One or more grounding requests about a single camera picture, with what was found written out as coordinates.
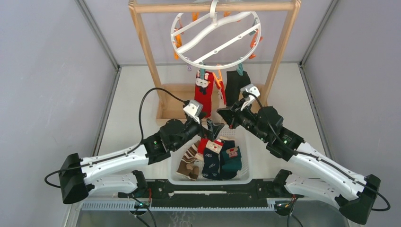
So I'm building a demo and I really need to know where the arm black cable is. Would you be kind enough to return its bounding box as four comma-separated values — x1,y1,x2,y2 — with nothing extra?
44,87,189,189
244,91,391,212

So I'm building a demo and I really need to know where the black grey sock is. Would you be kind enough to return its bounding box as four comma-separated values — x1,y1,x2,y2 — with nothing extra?
225,70,251,106

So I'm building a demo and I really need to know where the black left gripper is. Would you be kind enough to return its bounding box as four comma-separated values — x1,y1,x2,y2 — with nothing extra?
171,112,223,151

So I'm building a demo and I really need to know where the white perforated plastic basket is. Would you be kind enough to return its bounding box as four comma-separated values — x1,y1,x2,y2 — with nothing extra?
168,127,253,185

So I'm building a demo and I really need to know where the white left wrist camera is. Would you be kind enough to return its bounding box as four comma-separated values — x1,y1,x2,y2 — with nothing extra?
183,100,203,124

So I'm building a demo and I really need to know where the white round clip hanger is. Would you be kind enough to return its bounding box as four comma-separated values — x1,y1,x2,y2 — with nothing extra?
170,0,263,70

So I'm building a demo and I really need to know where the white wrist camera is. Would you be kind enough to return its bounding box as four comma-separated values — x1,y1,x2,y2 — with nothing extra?
183,100,203,124
240,84,260,111

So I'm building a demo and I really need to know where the dark printed sock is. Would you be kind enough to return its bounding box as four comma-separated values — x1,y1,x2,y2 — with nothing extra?
202,140,223,181

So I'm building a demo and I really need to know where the brown striped sock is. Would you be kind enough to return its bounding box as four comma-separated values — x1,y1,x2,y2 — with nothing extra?
176,141,200,181

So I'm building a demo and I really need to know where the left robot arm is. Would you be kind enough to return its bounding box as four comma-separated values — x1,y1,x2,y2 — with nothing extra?
59,119,224,204

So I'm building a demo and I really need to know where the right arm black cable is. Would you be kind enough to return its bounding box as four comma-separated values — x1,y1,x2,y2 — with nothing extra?
244,91,391,212

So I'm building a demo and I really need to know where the red sock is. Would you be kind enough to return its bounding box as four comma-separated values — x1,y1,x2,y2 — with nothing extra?
195,138,209,161
194,70,214,117

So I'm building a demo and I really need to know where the beige reindeer sock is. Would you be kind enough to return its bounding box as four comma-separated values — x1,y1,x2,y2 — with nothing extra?
213,73,227,109

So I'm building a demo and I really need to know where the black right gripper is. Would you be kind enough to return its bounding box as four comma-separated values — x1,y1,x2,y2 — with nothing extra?
218,98,269,142

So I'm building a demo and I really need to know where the navy sock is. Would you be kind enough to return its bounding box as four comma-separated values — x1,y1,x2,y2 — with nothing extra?
219,137,242,180

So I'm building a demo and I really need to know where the wooden hanger stand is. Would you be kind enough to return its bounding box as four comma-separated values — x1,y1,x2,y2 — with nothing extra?
128,0,301,128

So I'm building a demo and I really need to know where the dark green sock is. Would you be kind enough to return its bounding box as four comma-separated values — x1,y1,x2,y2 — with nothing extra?
221,146,242,172

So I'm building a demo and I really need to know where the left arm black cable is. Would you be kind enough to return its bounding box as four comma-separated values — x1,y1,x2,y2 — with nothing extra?
44,87,189,189

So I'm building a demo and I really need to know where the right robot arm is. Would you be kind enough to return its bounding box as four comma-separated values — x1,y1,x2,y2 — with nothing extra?
217,105,381,225

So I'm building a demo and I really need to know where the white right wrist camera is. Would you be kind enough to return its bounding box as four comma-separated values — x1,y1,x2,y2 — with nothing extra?
240,84,260,111

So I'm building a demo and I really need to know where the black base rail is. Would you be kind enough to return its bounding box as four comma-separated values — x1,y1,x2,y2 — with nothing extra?
118,179,293,209

